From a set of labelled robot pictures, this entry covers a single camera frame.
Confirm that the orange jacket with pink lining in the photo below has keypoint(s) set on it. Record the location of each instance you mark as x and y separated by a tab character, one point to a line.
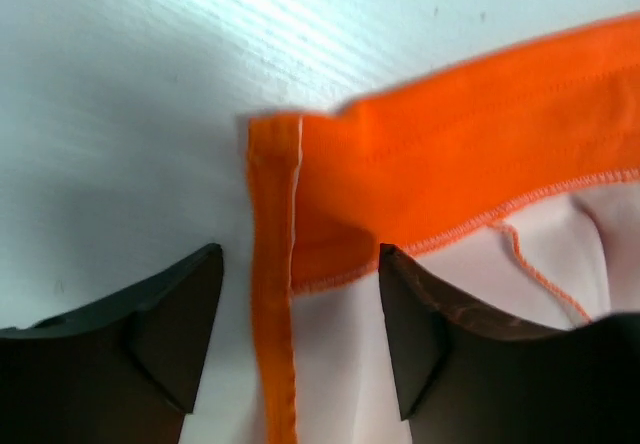
424	166

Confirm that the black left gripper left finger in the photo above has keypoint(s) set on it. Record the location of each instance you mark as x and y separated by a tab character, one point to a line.
123	369

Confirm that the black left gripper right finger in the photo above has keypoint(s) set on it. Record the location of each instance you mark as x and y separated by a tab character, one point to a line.
468	372

